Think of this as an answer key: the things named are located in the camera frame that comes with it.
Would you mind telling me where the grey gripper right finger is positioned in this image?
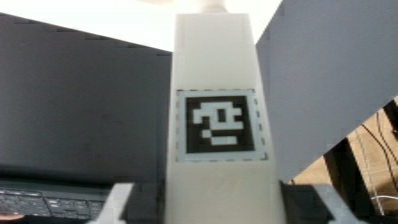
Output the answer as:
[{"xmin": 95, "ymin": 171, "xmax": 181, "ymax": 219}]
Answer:
[{"xmin": 314, "ymin": 184, "xmax": 367, "ymax": 224}]

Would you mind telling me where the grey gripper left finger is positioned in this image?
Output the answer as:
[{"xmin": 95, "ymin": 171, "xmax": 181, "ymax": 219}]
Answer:
[{"xmin": 86, "ymin": 183, "xmax": 134, "ymax": 224}]

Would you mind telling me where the white desk leg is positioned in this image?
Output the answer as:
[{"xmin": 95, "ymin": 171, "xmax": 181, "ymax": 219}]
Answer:
[{"xmin": 165, "ymin": 0, "xmax": 285, "ymax": 224}]

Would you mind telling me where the black laptop keyboard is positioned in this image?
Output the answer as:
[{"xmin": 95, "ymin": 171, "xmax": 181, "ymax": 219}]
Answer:
[{"xmin": 0, "ymin": 180, "xmax": 109, "ymax": 220}]

